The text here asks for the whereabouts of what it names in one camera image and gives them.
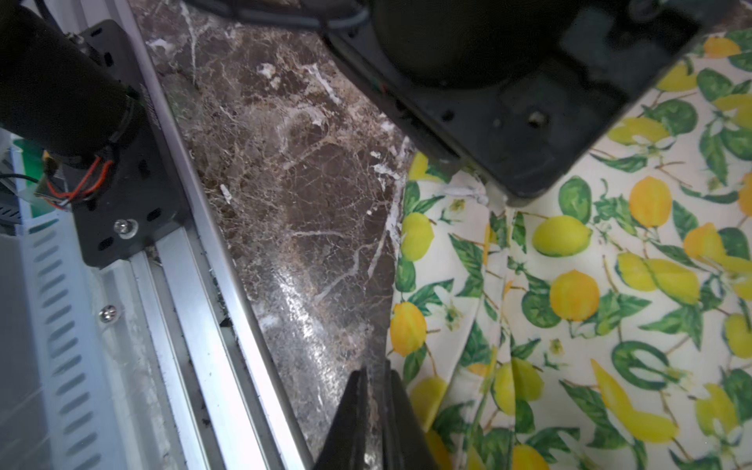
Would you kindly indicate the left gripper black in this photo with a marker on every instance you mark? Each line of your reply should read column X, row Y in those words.
column 521, row 89

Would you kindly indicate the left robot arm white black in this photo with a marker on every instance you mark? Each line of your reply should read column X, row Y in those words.
column 56, row 94

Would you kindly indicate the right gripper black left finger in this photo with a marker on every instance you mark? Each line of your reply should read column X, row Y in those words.
column 344, row 447

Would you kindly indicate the lemon print skirt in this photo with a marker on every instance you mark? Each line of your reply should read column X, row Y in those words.
column 608, row 324

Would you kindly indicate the aluminium front rail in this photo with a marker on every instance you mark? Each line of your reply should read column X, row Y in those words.
column 153, row 362

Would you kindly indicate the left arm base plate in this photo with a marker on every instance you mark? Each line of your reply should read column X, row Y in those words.
column 142, row 199

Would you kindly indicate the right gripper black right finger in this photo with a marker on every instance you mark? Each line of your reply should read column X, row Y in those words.
column 404, row 443

